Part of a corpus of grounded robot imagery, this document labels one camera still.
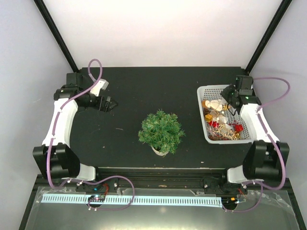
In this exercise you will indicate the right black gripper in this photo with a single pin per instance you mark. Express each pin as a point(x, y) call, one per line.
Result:
point(225, 91)

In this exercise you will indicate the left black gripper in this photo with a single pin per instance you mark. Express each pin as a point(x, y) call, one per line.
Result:
point(106, 108)

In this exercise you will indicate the white plastic basket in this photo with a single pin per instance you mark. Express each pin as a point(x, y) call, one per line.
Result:
point(228, 117)

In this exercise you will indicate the small green christmas tree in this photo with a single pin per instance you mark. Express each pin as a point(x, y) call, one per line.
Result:
point(162, 132)

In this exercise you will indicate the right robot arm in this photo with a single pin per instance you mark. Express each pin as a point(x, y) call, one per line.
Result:
point(266, 159)

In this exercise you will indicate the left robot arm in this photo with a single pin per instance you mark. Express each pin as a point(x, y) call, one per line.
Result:
point(55, 158)

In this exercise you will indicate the gold merry christmas sign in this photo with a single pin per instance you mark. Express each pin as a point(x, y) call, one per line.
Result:
point(226, 132)

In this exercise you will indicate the wooden snowman ornament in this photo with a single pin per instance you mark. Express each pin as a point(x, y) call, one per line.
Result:
point(214, 104)

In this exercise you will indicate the pine cone ornament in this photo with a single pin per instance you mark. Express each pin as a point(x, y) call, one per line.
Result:
point(206, 111)

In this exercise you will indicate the red gift box ornament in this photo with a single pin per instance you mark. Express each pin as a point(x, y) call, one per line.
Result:
point(239, 128)

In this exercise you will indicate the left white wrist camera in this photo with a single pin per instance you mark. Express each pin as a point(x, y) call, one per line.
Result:
point(101, 85)

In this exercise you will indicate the right black frame post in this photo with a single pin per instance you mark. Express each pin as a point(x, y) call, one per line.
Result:
point(280, 12)

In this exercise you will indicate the black frame post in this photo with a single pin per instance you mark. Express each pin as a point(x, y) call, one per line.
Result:
point(56, 33)
point(280, 12)

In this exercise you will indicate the light blue cable duct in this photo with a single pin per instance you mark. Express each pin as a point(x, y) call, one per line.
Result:
point(140, 200)

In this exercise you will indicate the left black frame post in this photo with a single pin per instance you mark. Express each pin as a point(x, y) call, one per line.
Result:
point(56, 33)

